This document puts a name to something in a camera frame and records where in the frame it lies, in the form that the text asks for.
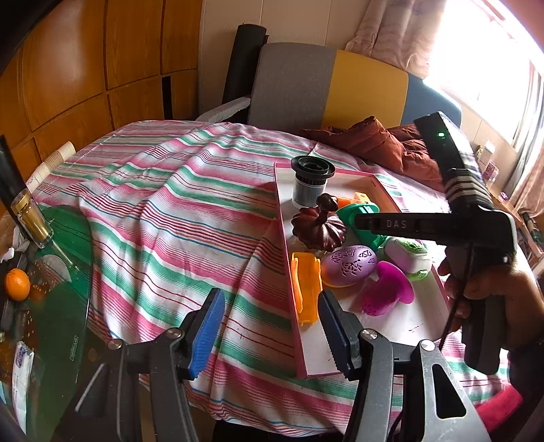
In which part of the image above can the white and green egg-shaped case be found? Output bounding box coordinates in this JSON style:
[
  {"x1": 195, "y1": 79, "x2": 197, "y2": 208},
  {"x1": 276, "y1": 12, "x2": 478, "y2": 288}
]
[{"x1": 385, "y1": 237, "x2": 432, "y2": 282}]

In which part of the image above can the brown flower-shaped lid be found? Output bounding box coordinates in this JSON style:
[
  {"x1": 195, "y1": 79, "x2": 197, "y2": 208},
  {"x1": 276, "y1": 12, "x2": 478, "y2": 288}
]
[{"x1": 291, "y1": 193, "x2": 348, "y2": 251}]

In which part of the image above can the glass with gold lid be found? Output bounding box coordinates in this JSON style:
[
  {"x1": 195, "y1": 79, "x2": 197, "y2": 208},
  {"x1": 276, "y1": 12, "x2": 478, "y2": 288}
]
[{"x1": 0, "y1": 135, "x2": 54, "y2": 249}]

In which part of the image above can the striped bed sheet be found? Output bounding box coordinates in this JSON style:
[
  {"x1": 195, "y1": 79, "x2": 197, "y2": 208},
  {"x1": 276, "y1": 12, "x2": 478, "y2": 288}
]
[{"x1": 32, "y1": 120, "x2": 523, "y2": 436}]

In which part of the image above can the person's right hand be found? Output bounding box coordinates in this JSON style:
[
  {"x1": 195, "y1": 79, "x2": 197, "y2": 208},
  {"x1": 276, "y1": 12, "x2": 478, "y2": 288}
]
[{"x1": 438, "y1": 253, "x2": 542, "y2": 351}]

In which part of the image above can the wooden wardrobe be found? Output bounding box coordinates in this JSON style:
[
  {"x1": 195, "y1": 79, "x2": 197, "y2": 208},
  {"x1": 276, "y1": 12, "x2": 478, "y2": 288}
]
[{"x1": 0, "y1": 0, "x2": 205, "y2": 171}]

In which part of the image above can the red cloth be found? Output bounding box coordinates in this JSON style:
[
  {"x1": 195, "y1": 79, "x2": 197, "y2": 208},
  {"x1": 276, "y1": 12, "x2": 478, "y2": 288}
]
[{"x1": 476, "y1": 387, "x2": 523, "y2": 434}]

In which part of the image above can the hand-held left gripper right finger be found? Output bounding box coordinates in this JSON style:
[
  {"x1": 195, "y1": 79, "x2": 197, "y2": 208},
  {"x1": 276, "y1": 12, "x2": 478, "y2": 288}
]
[{"x1": 318, "y1": 289, "x2": 494, "y2": 442}]

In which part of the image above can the beige side curtain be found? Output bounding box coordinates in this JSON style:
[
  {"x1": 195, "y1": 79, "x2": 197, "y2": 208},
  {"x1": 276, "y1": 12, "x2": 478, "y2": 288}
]
[{"x1": 508, "y1": 72, "x2": 544, "y2": 213}]

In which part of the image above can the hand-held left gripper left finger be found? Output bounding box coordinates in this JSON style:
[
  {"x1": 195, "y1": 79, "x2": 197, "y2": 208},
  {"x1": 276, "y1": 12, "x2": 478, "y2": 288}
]
[{"x1": 55, "y1": 288, "x2": 226, "y2": 442}]

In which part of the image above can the window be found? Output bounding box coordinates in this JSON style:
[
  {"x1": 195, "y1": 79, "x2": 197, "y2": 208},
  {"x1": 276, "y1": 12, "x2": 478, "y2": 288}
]
[{"x1": 425, "y1": 0, "x2": 544, "y2": 149}]

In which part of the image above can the green glass table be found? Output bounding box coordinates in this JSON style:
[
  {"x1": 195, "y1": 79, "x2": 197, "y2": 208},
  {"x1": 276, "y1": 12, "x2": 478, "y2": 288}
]
[{"x1": 0, "y1": 206, "x2": 95, "y2": 442}]

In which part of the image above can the white and blue packet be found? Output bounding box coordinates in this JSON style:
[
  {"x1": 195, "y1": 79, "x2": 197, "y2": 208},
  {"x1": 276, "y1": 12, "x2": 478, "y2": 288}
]
[{"x1": 11, "y1": 340, "x2": 35, "y2": 430}]

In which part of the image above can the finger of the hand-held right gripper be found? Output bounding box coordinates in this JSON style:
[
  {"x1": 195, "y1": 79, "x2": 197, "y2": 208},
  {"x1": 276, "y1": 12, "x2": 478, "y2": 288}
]
[{"x1": 354, "y1": 211, "x2": 457, "y2": 244}]

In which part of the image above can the white tray with pink rim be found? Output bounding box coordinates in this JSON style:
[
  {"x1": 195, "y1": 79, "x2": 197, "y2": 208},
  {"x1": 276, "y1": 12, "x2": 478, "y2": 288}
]
[{"x1": 273, "y1": 161, "x2": 451, "y2": 380}]

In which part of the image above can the brown quilt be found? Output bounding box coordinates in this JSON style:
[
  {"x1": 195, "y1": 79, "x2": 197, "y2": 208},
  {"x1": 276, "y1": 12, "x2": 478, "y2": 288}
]
[{"x1": 300, "y1": 115, "x2": 447, "y2": 183}]

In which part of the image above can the purple patterned egg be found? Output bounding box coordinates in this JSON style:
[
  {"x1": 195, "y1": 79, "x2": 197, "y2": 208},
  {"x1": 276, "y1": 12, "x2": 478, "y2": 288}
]
[{"x1": 321, "y1": 244, "x2": 378, "y2": 289}]

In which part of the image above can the stack of paper cups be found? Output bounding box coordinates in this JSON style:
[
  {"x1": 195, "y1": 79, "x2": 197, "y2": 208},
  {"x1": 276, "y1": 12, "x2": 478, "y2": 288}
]
[{"x1": 25, "y1": 141, "x2": 77, "y2": 194}]

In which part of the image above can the green plastic toy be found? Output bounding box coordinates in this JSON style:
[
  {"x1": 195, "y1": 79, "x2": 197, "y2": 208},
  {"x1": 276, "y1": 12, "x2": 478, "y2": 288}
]
[{"x1": 338, "y1": 203, "x2": 389, "y2": 251}]

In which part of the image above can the black and grey cup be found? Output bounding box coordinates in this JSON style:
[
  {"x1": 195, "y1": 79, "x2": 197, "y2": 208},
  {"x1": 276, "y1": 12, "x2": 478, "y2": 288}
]
[{"x1": 291, "y1": 155, "x2": 336, "y2": 210}]

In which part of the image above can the magenta plastic toy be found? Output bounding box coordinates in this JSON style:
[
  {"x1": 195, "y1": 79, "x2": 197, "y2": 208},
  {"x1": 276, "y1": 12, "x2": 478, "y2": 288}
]
[{"x1": 361, "y1": 260, "x2": 415, "y2": 317}]

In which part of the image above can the black rolled mat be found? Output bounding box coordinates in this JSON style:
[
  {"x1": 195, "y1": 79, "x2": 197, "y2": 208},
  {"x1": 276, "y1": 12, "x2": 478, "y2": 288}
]
[{"x1": 221, "y1": 23, "x2": 268, "y2": 124}]

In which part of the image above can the orange fruit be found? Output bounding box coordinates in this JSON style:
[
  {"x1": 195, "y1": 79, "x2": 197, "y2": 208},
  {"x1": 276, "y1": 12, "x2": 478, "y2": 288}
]
[{"x1": 4, "y1": 268, "x2": 32, "y2": 302}]

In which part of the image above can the orange block toy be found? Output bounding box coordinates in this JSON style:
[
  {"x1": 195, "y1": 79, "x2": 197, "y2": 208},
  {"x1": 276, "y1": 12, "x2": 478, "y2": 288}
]
[{"x1": 338, "y1": 191, "x2": 370, "y2": 209}]

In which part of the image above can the orange plastic container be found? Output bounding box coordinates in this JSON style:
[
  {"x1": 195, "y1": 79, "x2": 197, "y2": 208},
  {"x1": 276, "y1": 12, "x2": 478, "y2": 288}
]
[{"x1": 290, "y1": 251, "x2": 322, "y2": 327}]

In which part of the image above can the pink patterned curtain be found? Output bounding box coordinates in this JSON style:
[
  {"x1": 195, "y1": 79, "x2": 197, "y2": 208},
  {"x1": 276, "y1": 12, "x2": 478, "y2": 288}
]
[{"x1": 344, "y1": 0, "x2": 451, "y2": 79}]

